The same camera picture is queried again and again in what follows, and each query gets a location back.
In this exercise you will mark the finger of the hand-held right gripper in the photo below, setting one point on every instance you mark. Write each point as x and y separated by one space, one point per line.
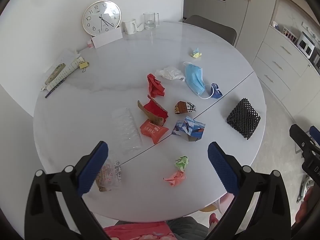
300 136
315 133

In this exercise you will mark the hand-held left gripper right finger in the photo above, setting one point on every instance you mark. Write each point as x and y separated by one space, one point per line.
222 167

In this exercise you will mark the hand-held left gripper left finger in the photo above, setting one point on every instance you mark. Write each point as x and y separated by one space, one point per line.
92 170

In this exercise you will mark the brown patterned wrapper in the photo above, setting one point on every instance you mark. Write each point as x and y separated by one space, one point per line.
185 107

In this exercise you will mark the torn red cardboard box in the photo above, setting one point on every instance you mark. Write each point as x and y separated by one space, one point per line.
153 111

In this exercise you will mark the person's right forearm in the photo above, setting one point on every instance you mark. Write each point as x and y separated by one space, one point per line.
305 207

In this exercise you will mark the clear snack wrapper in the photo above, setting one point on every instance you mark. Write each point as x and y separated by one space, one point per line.
111 175

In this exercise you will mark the green crumpled paper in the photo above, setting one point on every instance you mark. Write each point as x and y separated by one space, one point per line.
182 162

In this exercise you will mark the pink crumpled paper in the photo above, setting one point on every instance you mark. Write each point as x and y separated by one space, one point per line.
176 178

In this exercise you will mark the blue printed paper box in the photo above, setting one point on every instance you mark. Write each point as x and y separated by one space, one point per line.
190 128

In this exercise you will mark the clear plastic tray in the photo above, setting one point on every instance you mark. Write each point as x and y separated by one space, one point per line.
126 130

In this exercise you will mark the black foam net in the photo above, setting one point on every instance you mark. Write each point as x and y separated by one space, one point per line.
243 118

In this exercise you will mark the red slipper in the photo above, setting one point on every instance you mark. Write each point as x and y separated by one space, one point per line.
213 220

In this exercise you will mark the orange snack packet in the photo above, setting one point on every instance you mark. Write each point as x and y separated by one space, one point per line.
153 132

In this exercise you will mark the beige drawer cabinet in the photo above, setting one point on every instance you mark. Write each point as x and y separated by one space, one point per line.
277 62

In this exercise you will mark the pink floral clothing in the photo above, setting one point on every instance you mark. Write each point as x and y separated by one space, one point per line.
140 231

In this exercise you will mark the blue crumpled wrapper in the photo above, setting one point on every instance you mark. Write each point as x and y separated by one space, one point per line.
217 90

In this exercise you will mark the white toaster oven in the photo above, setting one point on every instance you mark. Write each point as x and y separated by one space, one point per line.
306 45

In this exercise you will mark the dark blue pencil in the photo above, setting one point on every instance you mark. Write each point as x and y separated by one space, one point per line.
55 88

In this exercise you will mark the blue face mask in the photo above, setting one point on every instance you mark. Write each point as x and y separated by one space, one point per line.
195 78

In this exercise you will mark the small bottle rack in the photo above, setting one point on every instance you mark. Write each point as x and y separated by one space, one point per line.
290 33

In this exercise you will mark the patterned phone case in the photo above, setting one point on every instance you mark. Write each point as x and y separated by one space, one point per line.
55 73

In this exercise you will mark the red crumpled paper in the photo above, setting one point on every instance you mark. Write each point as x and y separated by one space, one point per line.
155 86

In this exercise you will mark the yellow binder clip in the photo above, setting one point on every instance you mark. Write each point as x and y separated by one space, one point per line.
83 64

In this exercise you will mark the white crumpled tissue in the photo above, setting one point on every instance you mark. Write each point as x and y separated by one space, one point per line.
170 73

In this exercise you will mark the white paper sheets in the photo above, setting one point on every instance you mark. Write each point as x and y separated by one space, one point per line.
63 57

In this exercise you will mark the yellow blue crumpled paper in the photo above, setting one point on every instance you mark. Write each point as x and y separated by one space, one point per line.
196 53

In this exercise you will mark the small pink bottle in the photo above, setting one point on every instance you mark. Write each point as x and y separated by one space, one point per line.
90 44

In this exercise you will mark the white card box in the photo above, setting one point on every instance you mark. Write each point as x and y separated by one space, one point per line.
107 38

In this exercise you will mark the grey chair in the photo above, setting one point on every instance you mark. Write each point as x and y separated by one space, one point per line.
212 27

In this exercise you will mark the tall beige cabinet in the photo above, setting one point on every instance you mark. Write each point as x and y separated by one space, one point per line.
237 5

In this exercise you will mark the white mug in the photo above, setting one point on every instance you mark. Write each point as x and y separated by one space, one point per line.
130 26

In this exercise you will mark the grey metal frame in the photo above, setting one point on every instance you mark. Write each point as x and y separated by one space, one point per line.
303 187

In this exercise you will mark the round white wall clock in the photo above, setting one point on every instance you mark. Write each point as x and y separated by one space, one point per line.
101 18

